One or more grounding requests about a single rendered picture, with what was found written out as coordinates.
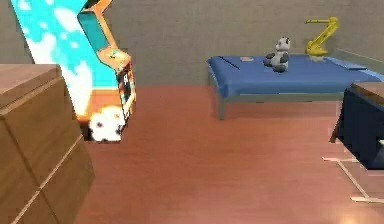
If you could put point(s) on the small pale flat object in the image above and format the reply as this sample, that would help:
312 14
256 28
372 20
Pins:
247 59

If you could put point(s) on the black and white panda toy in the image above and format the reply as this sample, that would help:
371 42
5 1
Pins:
278 56

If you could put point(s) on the turquoise and orange arcade cabinet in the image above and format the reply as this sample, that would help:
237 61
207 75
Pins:
83 66

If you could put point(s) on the brown wooden chest of drawers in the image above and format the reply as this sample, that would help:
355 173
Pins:
36 140

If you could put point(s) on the dark blue cabinet with wooden top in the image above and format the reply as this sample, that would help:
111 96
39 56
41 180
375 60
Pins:
363 123

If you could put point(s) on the blue bed with grey frame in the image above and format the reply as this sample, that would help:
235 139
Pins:
286 78

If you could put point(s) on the pale wooden frame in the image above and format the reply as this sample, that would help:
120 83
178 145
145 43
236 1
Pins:
353 181

